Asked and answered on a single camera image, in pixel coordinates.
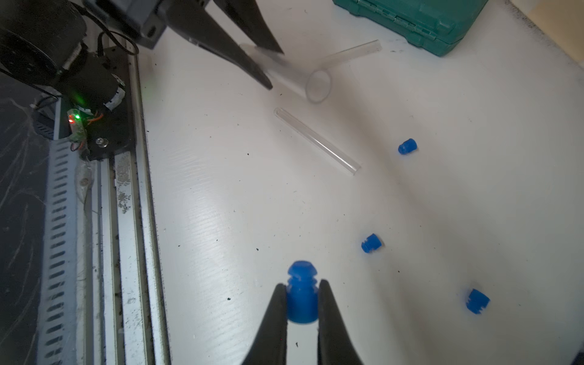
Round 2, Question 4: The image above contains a clear test tube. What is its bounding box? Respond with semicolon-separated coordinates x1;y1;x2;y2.
274;107;360;175
316;40;383;69
240;43;332;104

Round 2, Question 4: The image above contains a blue stopper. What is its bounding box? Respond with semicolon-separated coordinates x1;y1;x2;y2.
360;234;383;253
398;138;418;155
465;288;491;315
286;260;319;324

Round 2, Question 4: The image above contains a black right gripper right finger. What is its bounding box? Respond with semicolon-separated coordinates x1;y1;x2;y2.
317;279;363;365

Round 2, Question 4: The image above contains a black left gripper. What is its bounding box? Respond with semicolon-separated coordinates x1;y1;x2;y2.
82;0;284;90

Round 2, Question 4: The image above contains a green plastic tool case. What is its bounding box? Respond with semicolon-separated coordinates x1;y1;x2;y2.
333;0;487;57

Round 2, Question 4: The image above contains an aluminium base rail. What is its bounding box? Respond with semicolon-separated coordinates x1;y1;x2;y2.
36;47;170;364

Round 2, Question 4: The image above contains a clear test tube by case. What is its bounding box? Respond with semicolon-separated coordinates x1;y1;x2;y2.
316;40;383;69

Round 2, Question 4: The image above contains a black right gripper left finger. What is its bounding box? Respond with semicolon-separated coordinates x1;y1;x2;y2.
243;284;287;365

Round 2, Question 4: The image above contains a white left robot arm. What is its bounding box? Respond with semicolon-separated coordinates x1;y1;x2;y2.
1;0;272;161

